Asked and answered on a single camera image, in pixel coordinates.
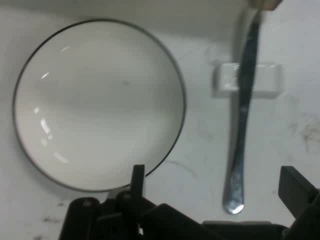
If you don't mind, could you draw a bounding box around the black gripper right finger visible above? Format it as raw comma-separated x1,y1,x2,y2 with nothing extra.
278,165,320,240

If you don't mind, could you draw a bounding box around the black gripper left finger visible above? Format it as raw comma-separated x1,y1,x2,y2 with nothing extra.
59,164,157,240

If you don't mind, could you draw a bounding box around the silver table knife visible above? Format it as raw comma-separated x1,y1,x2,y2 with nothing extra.
222,6,262,215

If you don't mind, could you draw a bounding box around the white plate with black rim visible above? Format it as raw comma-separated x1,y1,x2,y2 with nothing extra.
11,17,187,193

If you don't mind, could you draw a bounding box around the white ceramic cutlery rest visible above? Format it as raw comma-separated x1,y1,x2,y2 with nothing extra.
211,62,283,99

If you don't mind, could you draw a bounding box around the open wooden drawer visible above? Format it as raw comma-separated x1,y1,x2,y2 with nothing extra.
246,0,282,12

